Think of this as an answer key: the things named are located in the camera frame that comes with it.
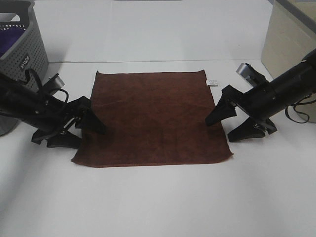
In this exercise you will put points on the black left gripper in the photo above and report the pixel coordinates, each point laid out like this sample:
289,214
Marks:
53,128

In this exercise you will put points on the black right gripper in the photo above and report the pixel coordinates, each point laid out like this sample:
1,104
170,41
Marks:
257,103

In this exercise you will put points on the brown towel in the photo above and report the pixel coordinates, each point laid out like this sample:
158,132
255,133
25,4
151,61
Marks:
152,119

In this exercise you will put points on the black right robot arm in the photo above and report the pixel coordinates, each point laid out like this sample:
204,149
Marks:
295,85

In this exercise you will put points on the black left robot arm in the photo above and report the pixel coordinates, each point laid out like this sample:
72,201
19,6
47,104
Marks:
47,108

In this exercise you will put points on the white towel label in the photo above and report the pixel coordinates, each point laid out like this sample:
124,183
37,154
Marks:
212,82

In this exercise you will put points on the grey perforated laundry basket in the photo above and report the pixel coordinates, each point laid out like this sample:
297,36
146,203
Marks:
28,52

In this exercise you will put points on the beige storage bin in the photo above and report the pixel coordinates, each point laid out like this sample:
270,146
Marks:
291,35

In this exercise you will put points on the purple cloth in basket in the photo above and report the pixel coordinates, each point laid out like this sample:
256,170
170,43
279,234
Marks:
8,38

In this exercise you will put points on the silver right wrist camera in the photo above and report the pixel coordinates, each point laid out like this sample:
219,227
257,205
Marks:
250,75

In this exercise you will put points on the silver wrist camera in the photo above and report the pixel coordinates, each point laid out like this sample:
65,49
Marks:
250,75
54,83

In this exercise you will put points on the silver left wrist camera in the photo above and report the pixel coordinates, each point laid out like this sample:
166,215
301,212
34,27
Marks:
54,83

